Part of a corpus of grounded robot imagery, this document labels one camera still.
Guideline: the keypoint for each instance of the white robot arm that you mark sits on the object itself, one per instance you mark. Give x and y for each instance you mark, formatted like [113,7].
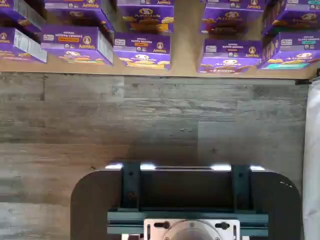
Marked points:
[192,232]

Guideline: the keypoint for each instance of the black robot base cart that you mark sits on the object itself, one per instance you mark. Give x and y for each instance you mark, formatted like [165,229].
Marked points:
[95,200]

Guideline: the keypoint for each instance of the tan shelf board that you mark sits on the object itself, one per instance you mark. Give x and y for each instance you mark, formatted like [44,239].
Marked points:
[185,50]

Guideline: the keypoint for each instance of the purple Annie's box yellow band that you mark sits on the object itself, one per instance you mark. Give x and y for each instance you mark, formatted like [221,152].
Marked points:
[147,17]
[142,47]

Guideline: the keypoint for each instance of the purple Annie's box brown band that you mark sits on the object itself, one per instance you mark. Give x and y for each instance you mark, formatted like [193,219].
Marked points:
[230,53]
[230,20]

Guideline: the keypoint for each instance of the purple Annie's box orange band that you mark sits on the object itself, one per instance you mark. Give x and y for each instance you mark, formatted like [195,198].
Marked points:
[75,15]
[70,40]

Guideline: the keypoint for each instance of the purple Annie's box teal band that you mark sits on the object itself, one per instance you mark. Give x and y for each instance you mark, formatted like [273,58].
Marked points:
[297,17]
[295,47]

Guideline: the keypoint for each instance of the white mounting plate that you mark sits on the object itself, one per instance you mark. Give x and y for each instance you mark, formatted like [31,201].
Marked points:
[155,232]

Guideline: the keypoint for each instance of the white curtain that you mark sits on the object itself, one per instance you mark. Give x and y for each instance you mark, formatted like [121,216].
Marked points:
[313,150]

